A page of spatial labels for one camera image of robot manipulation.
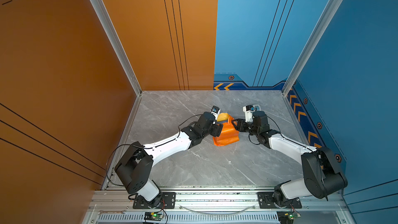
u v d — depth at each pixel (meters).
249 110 0.79
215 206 0.73
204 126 0.65
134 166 0.44
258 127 0.69
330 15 0.79
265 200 0.73
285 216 0.70
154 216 0.71
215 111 0.72
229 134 0.87
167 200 0.74
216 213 0.71
